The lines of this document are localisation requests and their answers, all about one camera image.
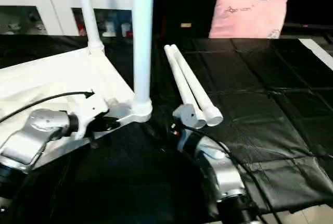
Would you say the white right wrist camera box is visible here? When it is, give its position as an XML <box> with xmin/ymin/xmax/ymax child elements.
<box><xmin>172</xmin><ymin>103</ymin><xmax>202</xmax><ymax>129</ymax></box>

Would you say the white glass-door cabinet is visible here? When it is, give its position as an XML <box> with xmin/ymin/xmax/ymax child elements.
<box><xmin>0</xmin><ymin>0</ymin><xmax>137</xmax><ymax>37</ymax></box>

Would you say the white plastic table leg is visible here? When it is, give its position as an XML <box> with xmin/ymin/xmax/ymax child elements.
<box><xmin>74</xmin><ymin>0</ymin><xmax>105</xmax><ymax>54</ymax></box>
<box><xmin>164</xmin><ymin>45</ymin><xmax>207</xmax><ymax>129</ymax></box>
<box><xmin>170</xmin><ymin>44</ymin><xmax>224</xmax><ymax>127</ymax></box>
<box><xmin>131</xmin><ymin>0</ymin><xmax>156</xmax><ymax>124</ymax></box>

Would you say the pink printed pillow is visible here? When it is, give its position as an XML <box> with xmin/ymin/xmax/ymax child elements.
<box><xmin>209</xmin><ymin>0</ymin><xmax>289</xmax><ymax>39</ymax></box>

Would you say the black sofa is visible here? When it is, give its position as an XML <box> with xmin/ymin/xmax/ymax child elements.
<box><xmin>153</xmin><ymin>0</ymin><xmax>333</xmax><ymax>39</ymax></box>

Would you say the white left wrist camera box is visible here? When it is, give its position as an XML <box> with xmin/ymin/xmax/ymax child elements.
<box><xmin>74</xmin><ymin>96</ymin><xmax>111</xmax><ymax>141</ymax></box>

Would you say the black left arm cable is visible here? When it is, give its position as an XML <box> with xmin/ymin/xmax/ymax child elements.
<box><xmin>0</xmin><ymin>92</ymin><xmax>95</xmax><ymax>123</ymax></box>

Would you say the black work mat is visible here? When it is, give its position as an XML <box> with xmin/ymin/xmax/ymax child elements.
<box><xmin>0</xmin><ymin>34</ymin><xmax>333</xmax><ymax>224</ymax></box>

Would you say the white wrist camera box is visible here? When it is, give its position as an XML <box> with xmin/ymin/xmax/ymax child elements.
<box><xmin>74</xmin><ymin>96</ymin><xmax>111</xmax><ymax>141</ymax></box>
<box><xmin>172</xmin><ymin>103</ymin><xmax>202</xmax><ymax>129</ymax></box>

